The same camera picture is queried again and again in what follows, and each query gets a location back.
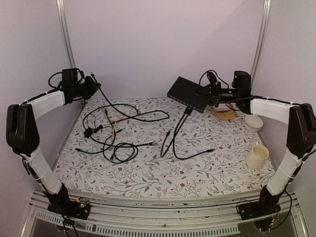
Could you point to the black network switch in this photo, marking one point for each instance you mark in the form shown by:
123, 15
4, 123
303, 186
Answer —
184, 91

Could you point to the front aluminium rail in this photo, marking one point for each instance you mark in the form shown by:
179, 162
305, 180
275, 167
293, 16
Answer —
118, 216

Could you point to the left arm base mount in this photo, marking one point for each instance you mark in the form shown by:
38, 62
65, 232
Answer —
79, 208

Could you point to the right aluminium frame post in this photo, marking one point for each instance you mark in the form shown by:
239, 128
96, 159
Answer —
261, 37

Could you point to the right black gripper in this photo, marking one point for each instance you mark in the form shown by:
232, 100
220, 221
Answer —
214, 94

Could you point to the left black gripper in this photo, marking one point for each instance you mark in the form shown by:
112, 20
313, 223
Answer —
93, 88

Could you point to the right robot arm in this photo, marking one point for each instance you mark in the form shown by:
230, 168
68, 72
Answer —
299, 118

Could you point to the white square box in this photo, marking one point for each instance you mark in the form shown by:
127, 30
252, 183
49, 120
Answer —
220, 109

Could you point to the black power adapter plug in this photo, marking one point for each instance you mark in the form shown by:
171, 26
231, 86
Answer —
90, 130

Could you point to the woven bamboo tray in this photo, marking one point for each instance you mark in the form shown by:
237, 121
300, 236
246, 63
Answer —
226, 115

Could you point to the left aluminium frame post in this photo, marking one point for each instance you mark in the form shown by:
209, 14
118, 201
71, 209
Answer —
65, 32

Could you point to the cream ribbed cup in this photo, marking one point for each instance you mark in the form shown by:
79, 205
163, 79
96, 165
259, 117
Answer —
257, 156

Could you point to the aluminium frame post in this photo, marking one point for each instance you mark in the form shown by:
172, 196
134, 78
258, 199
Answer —
261, 37
65, 32

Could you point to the floral table mat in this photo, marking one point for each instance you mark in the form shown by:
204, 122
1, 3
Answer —
133, 159

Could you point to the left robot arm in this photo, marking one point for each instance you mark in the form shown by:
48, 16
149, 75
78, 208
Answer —
22, 133

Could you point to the black ethernet cable pulled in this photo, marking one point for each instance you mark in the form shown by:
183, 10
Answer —
125, 116

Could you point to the white ceramic bowl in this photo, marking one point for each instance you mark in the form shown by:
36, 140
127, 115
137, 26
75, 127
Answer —
253, 123

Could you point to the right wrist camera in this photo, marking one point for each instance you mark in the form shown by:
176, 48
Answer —
211, 77

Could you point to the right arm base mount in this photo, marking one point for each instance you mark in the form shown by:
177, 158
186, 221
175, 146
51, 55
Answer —
256, 209

